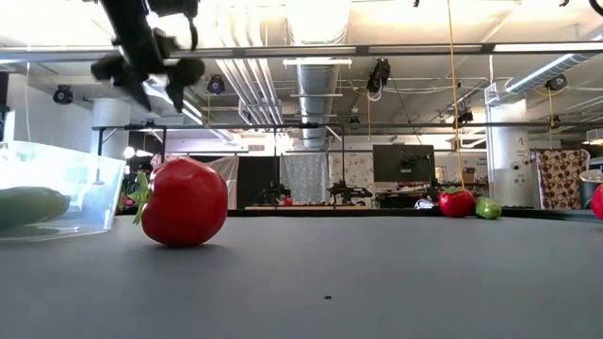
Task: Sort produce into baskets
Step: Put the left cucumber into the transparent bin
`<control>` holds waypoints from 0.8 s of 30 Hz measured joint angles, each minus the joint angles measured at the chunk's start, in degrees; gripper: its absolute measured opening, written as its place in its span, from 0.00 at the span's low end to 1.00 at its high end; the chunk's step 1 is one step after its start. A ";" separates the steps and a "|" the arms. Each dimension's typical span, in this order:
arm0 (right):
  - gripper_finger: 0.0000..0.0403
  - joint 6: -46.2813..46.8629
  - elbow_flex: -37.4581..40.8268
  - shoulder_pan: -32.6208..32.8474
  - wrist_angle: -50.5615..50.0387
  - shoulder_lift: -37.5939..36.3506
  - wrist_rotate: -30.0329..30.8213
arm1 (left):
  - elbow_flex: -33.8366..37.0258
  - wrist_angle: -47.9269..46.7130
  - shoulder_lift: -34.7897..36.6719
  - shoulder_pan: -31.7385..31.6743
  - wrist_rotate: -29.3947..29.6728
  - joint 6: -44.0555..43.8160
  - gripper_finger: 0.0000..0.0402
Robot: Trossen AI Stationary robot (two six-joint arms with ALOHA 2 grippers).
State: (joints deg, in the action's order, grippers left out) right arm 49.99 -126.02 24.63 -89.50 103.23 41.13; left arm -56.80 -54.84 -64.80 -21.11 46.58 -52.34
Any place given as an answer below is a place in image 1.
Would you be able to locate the black monitor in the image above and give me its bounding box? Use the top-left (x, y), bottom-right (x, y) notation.
top-left (371, 144), bottom-right (436, 184)

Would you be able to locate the grey round bin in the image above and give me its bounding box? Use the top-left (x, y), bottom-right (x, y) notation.
top-left (579, 169), bottom-right (603, 195)

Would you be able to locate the black rig crossbar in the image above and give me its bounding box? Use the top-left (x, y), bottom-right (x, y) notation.
top-left (0, 41), bottom-right (603, 63)

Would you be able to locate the white round pillar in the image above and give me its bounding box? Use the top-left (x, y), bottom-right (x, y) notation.
top-left (484, 97), bottom-right (531, 209)

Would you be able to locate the grey curtain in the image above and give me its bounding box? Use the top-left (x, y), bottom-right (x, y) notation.
top-left (281, 153), bottom-right (330, 202)

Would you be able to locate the black ceiling cable reel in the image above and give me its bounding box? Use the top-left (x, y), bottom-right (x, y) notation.
top-left (206, 73), bottom-right (227, 96)
top-left (52, 84), bottom-right (74, 105)
top-left (545, 73), bottom-right (568, 92)

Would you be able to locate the silver ventilation duct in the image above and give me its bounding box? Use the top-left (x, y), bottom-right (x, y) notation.
top-left (285, 0), bottom-right (352, 152)

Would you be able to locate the grey table mat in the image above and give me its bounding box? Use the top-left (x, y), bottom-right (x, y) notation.
top-left (0, 214), bottom-right (603, 339)

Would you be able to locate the green cucumber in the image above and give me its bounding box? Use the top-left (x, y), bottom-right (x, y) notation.
top-left (0, 186), bottom-right (72, 232)

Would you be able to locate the clear plastic bin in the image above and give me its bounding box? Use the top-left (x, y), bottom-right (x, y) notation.
top-left (0, 139), bottom-right (127, 244)

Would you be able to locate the black ceiling device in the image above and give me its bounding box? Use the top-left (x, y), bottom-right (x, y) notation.
top-left (366, 57), bottom-right (393, 96)

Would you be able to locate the black table frame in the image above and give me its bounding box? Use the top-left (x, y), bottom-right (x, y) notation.
top-left (115, 207), bottom-right (603, 220)

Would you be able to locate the yellow hanging cable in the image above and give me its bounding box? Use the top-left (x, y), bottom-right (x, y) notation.
top-left (446, 0), bottom-right (467, 190)

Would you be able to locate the dotted patterned curtain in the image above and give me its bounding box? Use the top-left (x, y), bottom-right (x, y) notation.
top-left (534, 148), bottom-right (591, 210)

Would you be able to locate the white patterned curtain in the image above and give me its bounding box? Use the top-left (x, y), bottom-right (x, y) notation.
top-left (329, 153), bottom-right (376, 202)

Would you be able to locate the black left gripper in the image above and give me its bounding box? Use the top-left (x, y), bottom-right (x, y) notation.
top-left (90, 27), bottom-right (207, 114)

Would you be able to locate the red toy tomato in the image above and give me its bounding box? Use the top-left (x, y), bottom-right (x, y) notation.
top-left (127, 156), bottom-right (230, 249)
top-left (437, 186), bottom-right (477, 218)
top-left (591, 183), bottom-right (603, 221)

